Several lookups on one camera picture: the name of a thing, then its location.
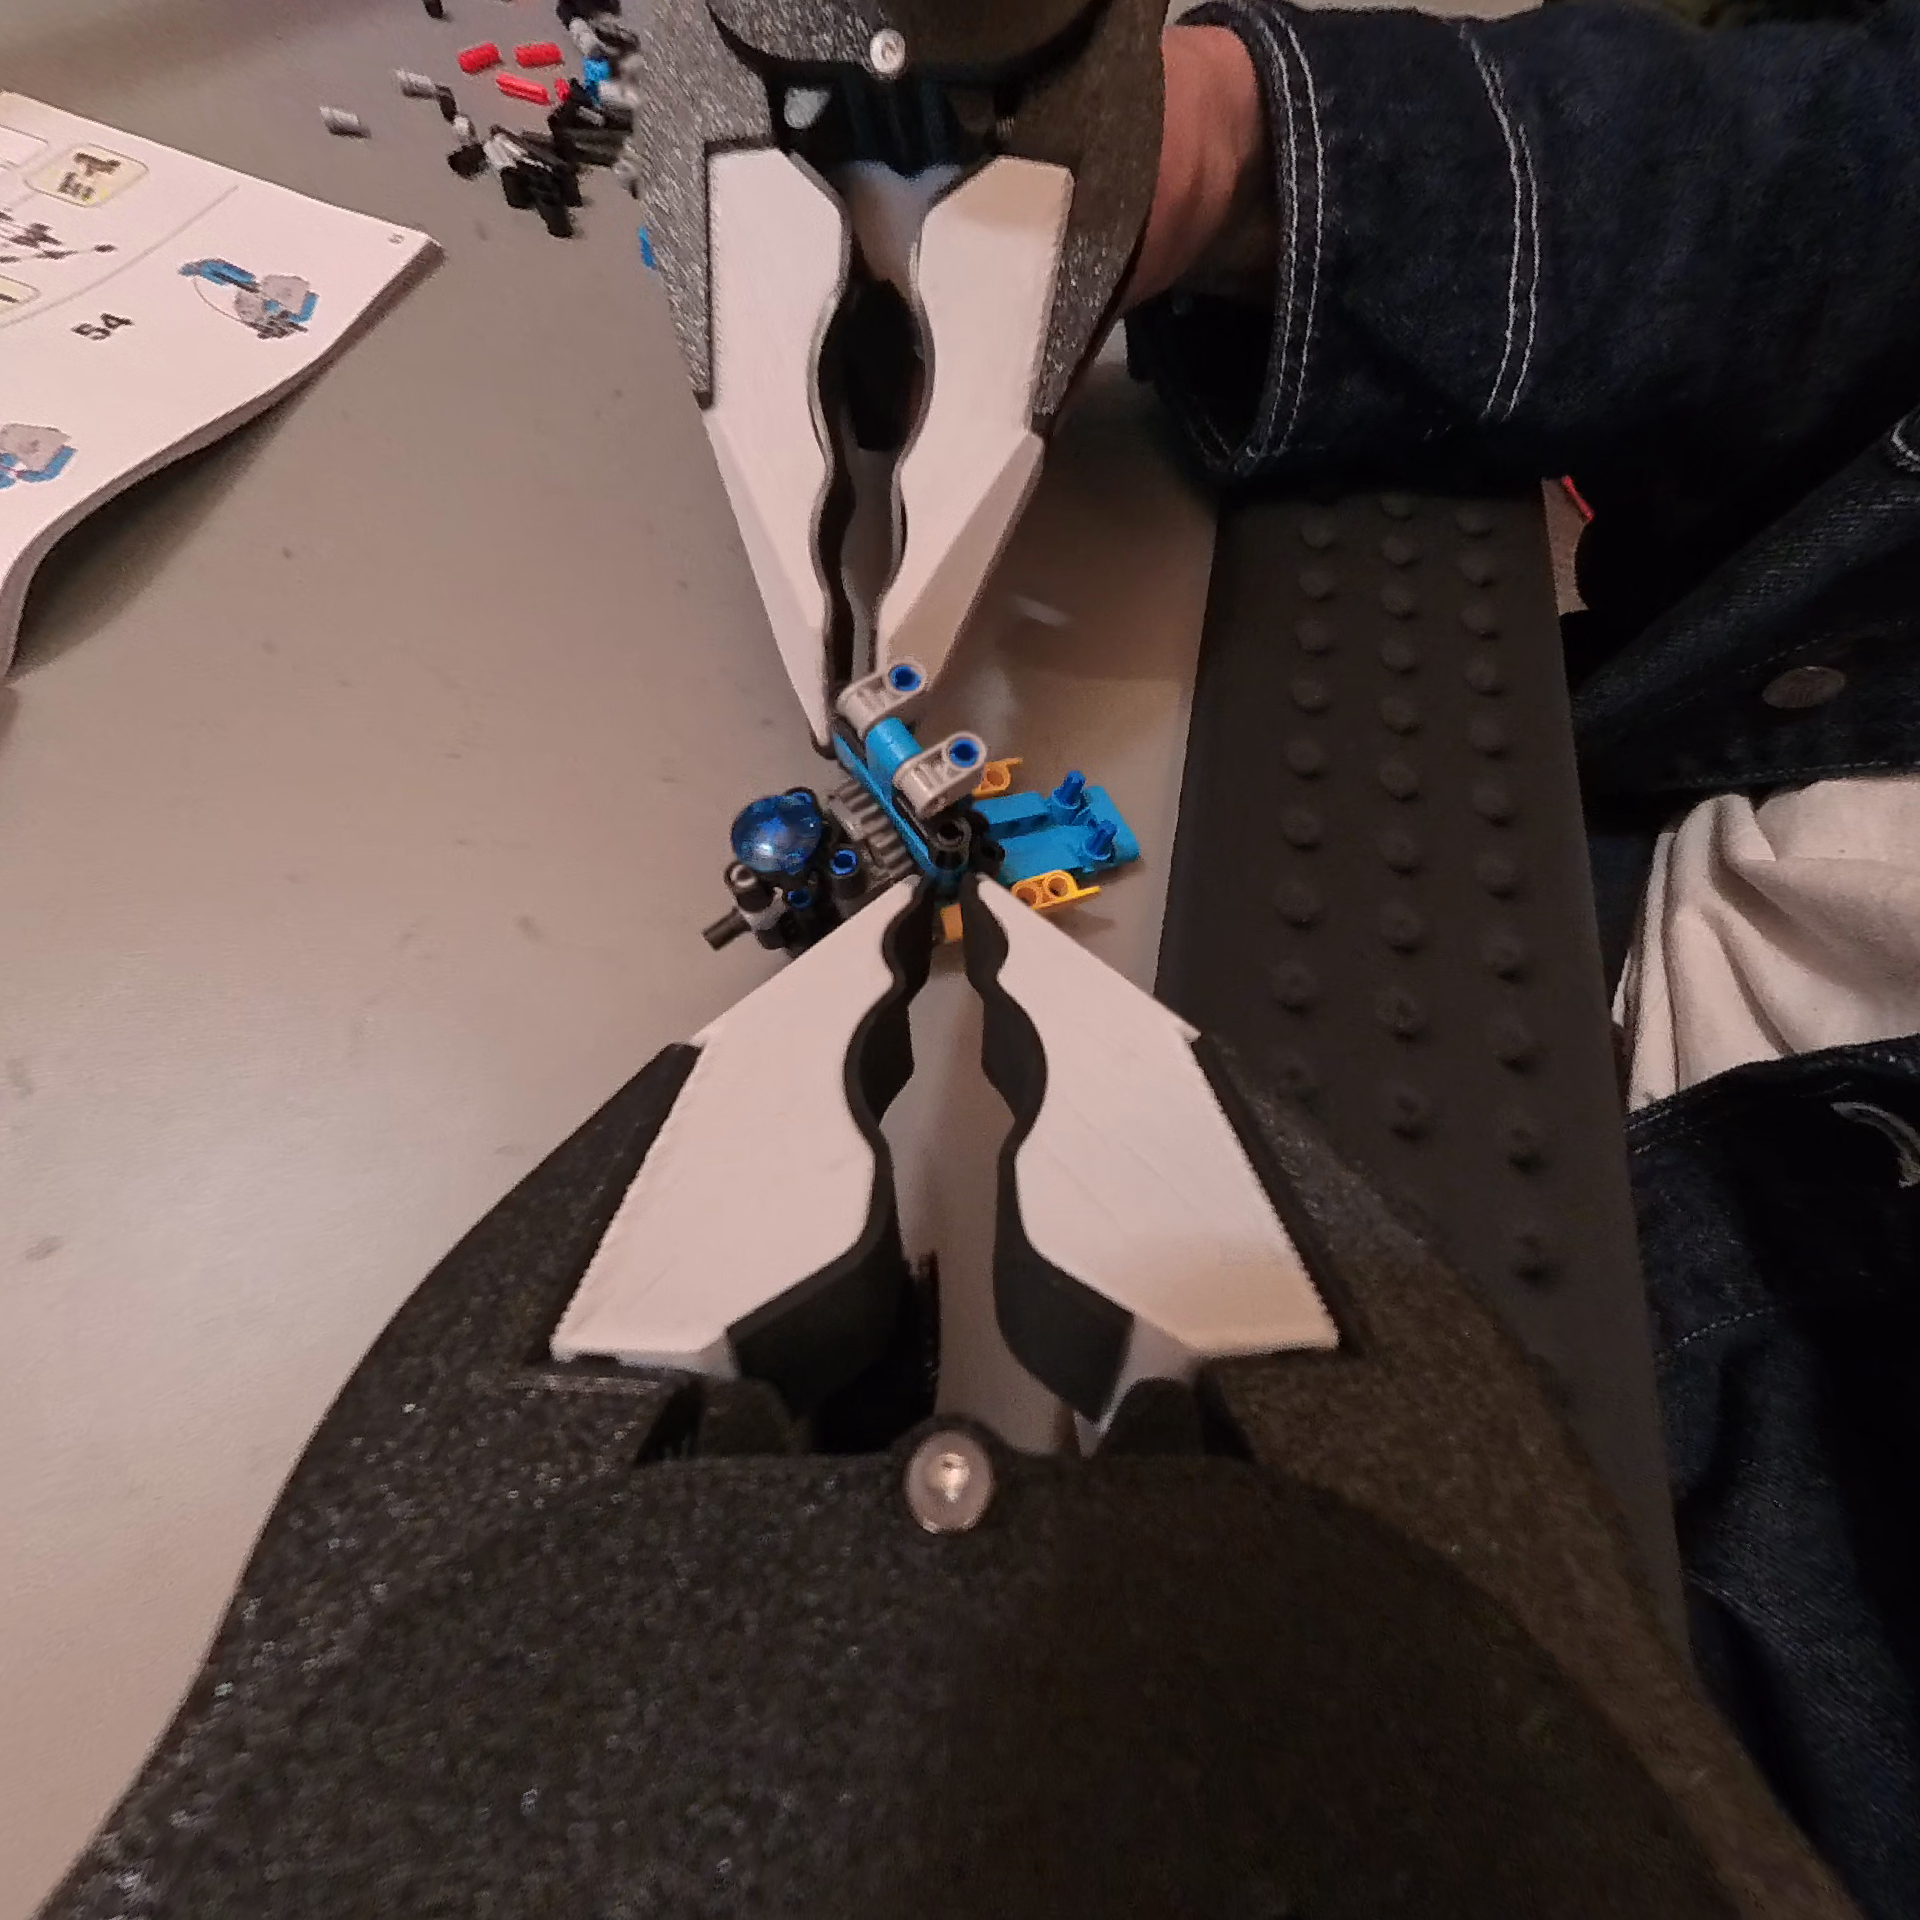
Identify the person's right forearm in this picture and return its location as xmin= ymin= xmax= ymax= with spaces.
xmin=1128 ymin=0 xmax=1920 ymax=496

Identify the black studded mat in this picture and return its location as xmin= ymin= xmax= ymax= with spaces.
xmin=1154 ymin=495 xmax=1683 ymax=1621

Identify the person's right hand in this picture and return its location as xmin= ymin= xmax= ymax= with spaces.
xmin=1128 ymin=24 xmax=1276 ymax=302

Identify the black gear brick assembly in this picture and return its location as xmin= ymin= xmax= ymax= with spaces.
xmin=704 ymin=668 xmax=992 ymax=953

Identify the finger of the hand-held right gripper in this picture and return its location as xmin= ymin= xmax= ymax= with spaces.
xmin=696 ymin=151 xmax=900 ymax=752
xmin=863 ymin=151 xmax=1084 ymax=707

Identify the person's white shirt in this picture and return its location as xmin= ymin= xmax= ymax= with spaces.
xmin=1622 ymin=786 xmax=1920 ymax=1111

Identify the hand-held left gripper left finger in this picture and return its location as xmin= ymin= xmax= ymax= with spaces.
xmin=547 ymin=888 xmax=917 ymax=1398

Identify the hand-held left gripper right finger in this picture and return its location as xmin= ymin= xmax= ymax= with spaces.
xmin=962 ymin=879 xmax=1343 ymax=1413

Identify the pile of small brick parts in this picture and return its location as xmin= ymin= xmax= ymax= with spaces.
xmin=315 ymin=0 xmax=677 ymax=240

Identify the grey desk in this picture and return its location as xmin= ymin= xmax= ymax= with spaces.
xmin=0 ymin=0 xmax=1562 ymax=1920

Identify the blue yellow brick assembly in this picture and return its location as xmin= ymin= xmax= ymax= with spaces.
xmin=943 ymin=764 xmax=1140 ymax=906

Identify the person's denim jacket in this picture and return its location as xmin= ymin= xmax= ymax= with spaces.
xmin=1548 ymin=406 xmax=1920 ymax=1920

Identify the building instruction booklet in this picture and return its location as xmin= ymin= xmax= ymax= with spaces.
xmin=0 ymin=92 xmax=435 ymax=676

